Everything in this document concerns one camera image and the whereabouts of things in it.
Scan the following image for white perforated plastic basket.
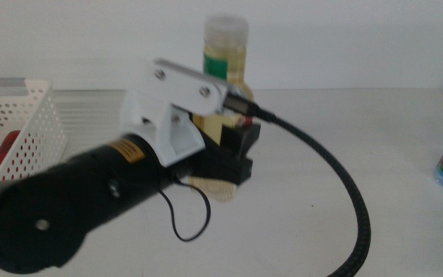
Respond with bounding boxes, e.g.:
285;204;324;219
0;78;68;184

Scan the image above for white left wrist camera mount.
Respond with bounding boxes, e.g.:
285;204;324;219
119;57;230;169

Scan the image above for thin black cable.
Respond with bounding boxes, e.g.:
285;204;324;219
155;176;212;242

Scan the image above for yellow tea bottle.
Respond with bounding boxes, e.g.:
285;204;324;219
188;14;255;203

